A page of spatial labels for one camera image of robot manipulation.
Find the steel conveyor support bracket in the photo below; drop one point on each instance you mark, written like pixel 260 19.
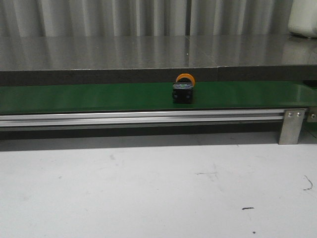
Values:
pixel 291 127

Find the aluminium conveyor side rail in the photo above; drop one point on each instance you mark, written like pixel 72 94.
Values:
pixel 106 118

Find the grey pleated curtain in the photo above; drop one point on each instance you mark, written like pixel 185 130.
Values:
pixel 52 18

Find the steel roller end plate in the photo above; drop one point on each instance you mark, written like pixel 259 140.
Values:
pixel 312 115

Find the white machine base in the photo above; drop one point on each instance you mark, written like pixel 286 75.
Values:
pixel 303 18

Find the dark grey stone countertop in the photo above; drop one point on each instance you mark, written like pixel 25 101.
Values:
pixel 27 61

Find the orange black push button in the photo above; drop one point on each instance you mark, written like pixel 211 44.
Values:
pixel 183 89

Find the green conveyor belt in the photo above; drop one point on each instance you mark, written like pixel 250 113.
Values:
pixel 153 96

